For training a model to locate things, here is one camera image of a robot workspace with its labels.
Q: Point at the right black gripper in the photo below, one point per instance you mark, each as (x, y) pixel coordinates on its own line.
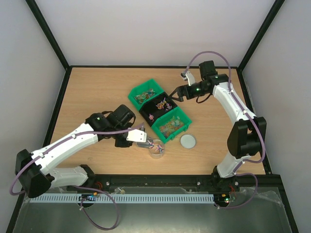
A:
(181, 92)

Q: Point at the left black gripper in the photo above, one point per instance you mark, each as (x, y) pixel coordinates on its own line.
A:
(119, 144)

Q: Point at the metal scoop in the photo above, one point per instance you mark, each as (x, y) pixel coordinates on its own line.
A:
(145, 144)

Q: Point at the black bin of lollipops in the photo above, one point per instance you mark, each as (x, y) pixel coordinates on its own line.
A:
(156, 108)

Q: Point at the green bin of gummy candies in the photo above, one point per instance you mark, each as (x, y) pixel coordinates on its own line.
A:
(170, 125)

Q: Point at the green bin of mixed candies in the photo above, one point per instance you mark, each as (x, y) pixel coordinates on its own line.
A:
(144, 92)

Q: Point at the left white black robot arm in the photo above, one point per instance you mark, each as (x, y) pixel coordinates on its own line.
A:
(36, 171)

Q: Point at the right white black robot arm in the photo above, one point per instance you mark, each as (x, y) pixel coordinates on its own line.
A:
(247, 135)

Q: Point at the clear plastic jar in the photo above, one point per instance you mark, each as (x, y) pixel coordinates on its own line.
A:
(156, 148)

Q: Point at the white jar lid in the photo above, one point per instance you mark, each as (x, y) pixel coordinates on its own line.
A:
(188, 141)

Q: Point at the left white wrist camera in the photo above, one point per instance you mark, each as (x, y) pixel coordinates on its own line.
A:
(136, 135)

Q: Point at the slotted grey cable duct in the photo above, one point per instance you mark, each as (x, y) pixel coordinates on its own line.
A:
(126, 198)

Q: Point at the black aluminium frame rail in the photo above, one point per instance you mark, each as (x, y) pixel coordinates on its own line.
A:
(155, 180)

